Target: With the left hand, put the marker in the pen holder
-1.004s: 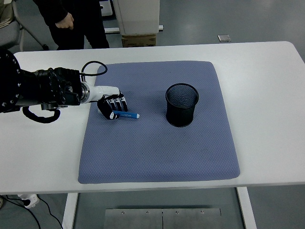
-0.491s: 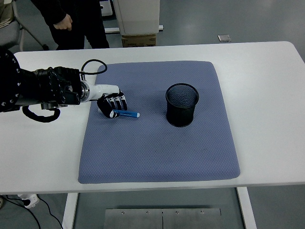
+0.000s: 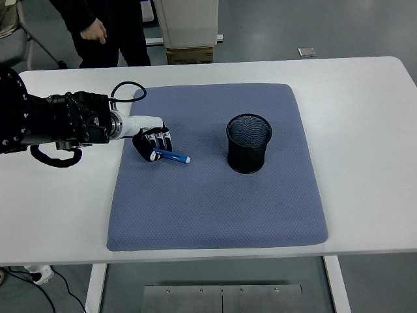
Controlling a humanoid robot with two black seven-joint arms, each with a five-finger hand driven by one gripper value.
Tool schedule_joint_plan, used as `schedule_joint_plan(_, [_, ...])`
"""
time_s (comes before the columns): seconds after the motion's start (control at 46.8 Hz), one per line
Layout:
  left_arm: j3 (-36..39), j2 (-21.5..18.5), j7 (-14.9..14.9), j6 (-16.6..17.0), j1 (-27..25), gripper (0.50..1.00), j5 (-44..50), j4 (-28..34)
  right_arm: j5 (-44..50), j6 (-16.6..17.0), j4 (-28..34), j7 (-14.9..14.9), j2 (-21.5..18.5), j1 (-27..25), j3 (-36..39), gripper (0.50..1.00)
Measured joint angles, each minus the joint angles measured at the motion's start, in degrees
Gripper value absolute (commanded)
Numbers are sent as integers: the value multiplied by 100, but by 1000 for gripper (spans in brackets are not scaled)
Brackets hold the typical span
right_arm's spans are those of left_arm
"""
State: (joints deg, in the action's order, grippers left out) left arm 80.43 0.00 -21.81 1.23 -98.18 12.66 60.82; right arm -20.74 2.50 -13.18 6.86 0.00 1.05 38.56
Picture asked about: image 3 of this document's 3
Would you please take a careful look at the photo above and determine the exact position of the black mesh pen holder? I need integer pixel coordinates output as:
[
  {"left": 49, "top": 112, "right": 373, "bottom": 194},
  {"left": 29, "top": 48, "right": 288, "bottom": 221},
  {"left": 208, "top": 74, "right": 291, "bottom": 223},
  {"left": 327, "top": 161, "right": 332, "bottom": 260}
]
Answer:
[{"left": 226, "top": 113, "right": 273, "bottom": 174}]

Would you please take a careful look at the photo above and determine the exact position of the white table leg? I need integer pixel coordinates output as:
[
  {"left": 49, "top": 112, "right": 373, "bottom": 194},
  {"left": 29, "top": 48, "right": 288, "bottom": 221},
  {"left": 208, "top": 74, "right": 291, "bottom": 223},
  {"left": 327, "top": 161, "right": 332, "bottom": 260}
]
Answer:
[
  {"left": 83, "top": 263, "right": 108, "bottom": 313},
  {"left": 323, "top": 256, "right": 352, "bottom": 313}
]

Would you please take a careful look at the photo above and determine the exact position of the black floor cable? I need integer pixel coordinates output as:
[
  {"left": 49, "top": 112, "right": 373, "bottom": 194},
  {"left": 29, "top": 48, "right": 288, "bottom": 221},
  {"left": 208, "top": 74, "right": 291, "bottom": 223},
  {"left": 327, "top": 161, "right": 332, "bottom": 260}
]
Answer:
[
  {"left": 5, "top": 266, "right": 55, "bottom": 313},
  {"left": 51, "top": 269, "right": 87, "bottom": 313}
]

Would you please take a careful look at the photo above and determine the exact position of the blue marker pen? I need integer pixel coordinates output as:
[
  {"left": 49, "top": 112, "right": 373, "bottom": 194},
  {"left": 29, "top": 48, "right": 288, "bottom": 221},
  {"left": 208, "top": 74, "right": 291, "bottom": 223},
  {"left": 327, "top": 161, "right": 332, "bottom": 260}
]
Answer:
[{"left": 152, "top": 147, "right": 192, "bottom": 164}]

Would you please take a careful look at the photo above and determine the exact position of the beige fabric bundle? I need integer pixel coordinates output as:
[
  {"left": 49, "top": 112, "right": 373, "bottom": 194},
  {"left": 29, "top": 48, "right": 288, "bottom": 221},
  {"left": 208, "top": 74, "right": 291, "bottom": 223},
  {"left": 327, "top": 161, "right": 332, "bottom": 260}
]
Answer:
[{"left": 0, "top": 0, "right": 21, "bottom": 40}]

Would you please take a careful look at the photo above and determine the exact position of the blue textured mat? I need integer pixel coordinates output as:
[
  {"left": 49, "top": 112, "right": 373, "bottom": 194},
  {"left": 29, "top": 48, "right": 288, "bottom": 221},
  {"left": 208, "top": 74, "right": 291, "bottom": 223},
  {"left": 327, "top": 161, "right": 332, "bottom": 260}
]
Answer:
[{"left": 106, "top": 83, "right": 330, "bottom": 252}]

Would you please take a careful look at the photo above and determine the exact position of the cardboard box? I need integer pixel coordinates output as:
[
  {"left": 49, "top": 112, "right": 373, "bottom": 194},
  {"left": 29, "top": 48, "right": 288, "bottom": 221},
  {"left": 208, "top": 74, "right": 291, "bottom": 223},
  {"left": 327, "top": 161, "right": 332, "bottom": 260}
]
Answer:
[{"left": 165, "top": 46, "right": 215, "bottom": 65}]

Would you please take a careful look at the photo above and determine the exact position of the white power strip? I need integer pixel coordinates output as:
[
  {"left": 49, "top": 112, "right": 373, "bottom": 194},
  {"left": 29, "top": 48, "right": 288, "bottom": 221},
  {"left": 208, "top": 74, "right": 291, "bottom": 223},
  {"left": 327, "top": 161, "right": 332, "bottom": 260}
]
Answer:
[{"left": 24, "top": 264, "right": 55, "bottom": 286}]

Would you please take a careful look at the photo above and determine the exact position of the grey chair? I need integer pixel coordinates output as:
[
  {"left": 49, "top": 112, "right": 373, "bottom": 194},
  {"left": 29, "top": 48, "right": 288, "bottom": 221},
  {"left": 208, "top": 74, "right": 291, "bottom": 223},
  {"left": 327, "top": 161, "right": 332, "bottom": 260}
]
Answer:
[{"left": 0, "top": 6, "right": 68, "bottom": 71}]

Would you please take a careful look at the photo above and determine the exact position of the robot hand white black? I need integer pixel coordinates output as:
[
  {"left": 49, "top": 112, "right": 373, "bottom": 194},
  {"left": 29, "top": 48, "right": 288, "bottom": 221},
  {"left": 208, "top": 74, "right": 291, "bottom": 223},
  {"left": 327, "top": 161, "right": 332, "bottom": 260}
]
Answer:
[{"left": 119, "top": 114, "right": 173, "bottom": 163}]

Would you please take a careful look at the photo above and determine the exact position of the person in dark clothing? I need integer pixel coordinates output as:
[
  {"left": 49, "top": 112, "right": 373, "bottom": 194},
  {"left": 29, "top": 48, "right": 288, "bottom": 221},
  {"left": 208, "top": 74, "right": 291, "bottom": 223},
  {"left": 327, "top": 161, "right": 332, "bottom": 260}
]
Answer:
[{"left": 48, "top": 0, "right": 152, "bottom": 68}]

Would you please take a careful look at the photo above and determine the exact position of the person's hand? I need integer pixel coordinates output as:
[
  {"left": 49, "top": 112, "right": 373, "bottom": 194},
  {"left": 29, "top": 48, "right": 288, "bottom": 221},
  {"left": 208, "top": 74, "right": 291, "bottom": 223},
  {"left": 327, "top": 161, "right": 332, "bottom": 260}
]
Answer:
[{"left": 80, "top": 18, "right": 108, "bottom": 45}]

